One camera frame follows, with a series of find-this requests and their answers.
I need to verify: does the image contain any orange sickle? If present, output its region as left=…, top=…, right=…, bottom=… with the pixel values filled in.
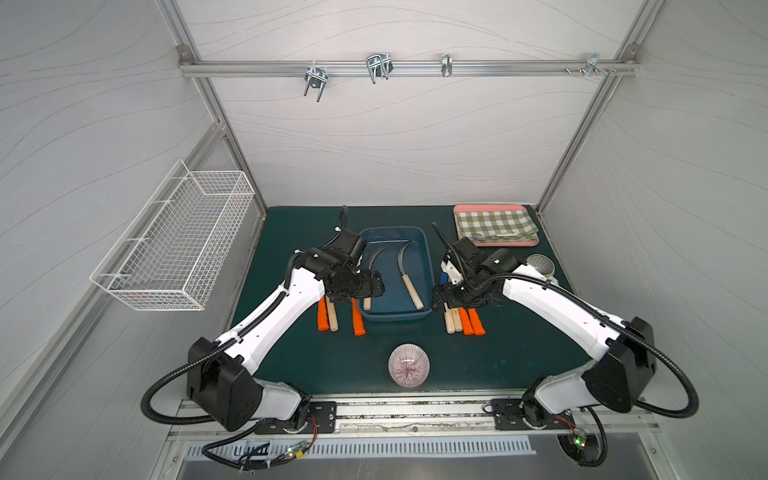
left=468, top=308, right=486, bottom=336
left=317, top=297, right=330, bottom=331
left=458, top=308, right=475, bottom=335
left=351, top=300, right=366, bottom=336

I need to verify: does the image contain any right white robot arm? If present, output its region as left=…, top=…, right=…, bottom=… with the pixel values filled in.
left=433, top=235, right=700, bottom=430

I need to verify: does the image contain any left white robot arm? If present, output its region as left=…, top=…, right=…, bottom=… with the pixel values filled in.
left=140, top=212, right=385, bottom=432

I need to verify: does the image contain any blue plastic storage box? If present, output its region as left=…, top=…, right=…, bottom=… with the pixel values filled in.
left=358, top=226, right=435, bottom=322

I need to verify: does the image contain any green checkered cloth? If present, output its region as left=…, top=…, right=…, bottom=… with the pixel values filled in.
left=455, top=210, right=539, bottom=243

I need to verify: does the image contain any pink tray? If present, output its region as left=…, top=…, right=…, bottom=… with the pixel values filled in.
left=453, top=204, right=539, bottom=247

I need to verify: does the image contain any orange sickle beside box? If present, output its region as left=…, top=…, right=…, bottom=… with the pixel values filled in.
left=351, top=300, right=366, bottom=336

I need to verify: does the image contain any striped ceramic mug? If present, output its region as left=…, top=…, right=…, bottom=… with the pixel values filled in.
left=526, top=253, right=559, bottom=285

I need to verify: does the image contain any purple striped bowl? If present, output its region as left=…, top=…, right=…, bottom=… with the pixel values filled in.
left=388, top=343, right=431, bottom=388

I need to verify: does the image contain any metal clamp hook left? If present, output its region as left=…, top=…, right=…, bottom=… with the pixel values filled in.
left=303, top=65, right=329, bottom=102

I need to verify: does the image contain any metal U-bolt hook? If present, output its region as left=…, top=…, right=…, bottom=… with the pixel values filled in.
left=365, top=53, right=393, bottom=84

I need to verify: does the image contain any aluminium crossbar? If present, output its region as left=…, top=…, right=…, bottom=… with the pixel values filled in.
left=180, top=58, right=641, bottom=78

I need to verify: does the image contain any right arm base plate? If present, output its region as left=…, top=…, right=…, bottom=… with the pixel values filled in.
left=482, top=398, right=575, bottom=431

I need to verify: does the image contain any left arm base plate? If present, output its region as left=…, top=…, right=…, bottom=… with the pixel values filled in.
left=256, top=401, right=338, bottom=435

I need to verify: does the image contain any aluminium front rail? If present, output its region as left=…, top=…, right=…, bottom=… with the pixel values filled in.
left=170, top=389, right=661, bottom=439

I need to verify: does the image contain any white wire basket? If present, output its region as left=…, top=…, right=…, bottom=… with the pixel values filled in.
left=90, top=160, right=254, bottom=311

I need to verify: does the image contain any slotted cable duct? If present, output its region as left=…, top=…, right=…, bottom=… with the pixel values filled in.
left=215, top=435, right=536, bottom=460

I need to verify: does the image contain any small metal ring hook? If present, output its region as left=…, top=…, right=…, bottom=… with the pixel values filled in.
left=441, top=53, right=453, bottom=78

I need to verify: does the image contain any metal bracket hook right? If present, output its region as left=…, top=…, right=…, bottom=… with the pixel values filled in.
left=563, top=53, right=618, bottom=78

